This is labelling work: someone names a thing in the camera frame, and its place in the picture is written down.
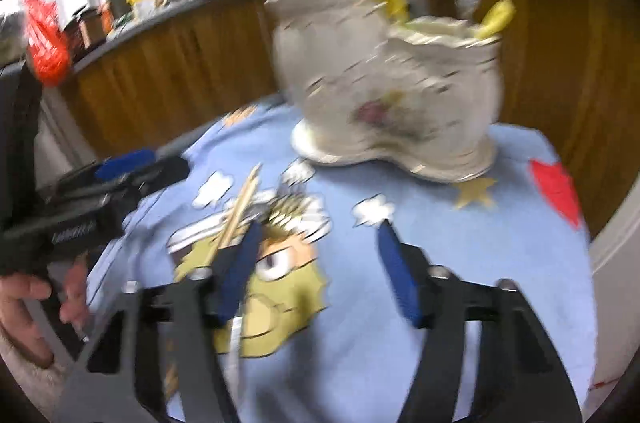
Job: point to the dark thermos jar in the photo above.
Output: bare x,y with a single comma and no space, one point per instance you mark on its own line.
84,31

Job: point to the finger of the left gripper pair seen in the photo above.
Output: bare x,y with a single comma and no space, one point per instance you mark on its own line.
130,175

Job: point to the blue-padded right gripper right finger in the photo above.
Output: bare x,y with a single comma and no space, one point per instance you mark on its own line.
407,267

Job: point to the blue cartoon tablecloth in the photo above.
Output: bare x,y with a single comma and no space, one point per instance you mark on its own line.
324,340

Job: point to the pink fuzzy sleeve forearm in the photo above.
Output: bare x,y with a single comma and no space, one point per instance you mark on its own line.
42,386

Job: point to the red plastic bag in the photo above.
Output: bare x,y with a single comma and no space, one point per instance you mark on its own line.
47,45

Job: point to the yellow plastic utensil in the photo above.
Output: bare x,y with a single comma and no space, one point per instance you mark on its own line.
497,19

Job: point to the cream ceramic utensil holder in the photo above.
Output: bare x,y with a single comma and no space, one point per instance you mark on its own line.
420,94

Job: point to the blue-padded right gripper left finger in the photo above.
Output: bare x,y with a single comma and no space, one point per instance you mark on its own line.
230,284

